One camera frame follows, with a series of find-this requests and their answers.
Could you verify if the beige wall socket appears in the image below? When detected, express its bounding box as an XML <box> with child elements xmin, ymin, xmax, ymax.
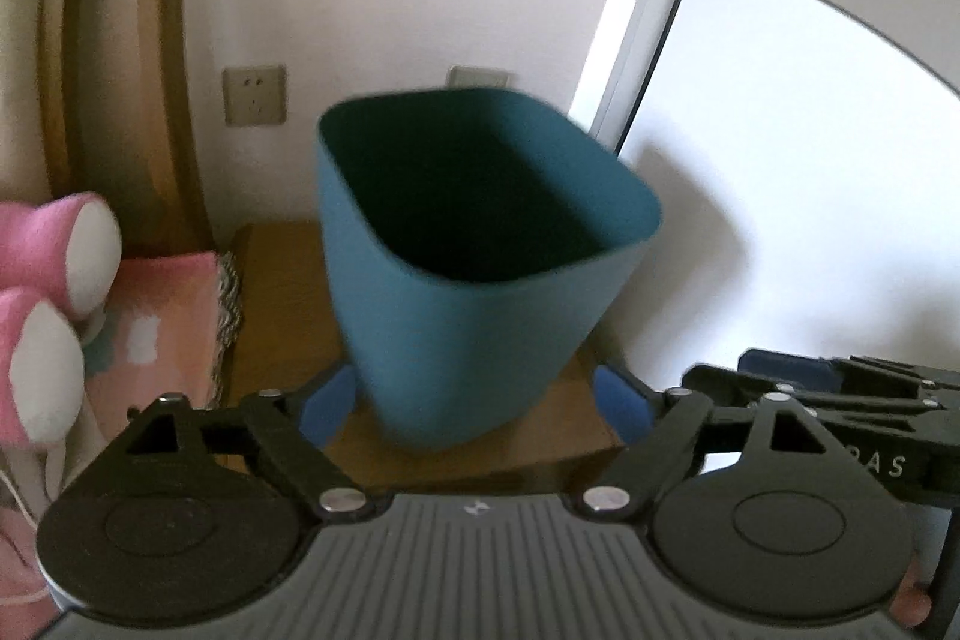
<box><xmin>221</xmin><ymin>65</ymin><xmax>286</xmax><ymax>127</ymax></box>

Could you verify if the pink plush toy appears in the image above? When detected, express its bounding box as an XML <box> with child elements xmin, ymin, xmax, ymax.
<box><xmin>2</xmin><ymin>193</ymin><xmax>122</xmax><ymax>448</ymax></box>

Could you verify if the colourful patterned bed blanket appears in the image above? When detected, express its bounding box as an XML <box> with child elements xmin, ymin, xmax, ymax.
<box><xmin>2</xmin><ymin>252</ymin><xmax>241</xmax><ymax>638</ymax></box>

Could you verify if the person's right hand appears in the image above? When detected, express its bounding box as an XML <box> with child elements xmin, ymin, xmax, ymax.
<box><xmin>890</xmin><ymin>559</ymin><xmax>931</xmax><ymax>629</ymax></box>

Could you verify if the teal plastic trash bin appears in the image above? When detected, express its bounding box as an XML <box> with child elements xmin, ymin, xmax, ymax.
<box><xmin>314</xmin><ymin>88</ymin><xmax>664</xmax><ymax>452</ymax></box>

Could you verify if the dark wooden nightstand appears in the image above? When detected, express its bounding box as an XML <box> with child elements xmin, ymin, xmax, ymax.
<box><xmin>226</xmin><ymin>221</ymin><xmax>623</xmax><ymax>495</ymax></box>

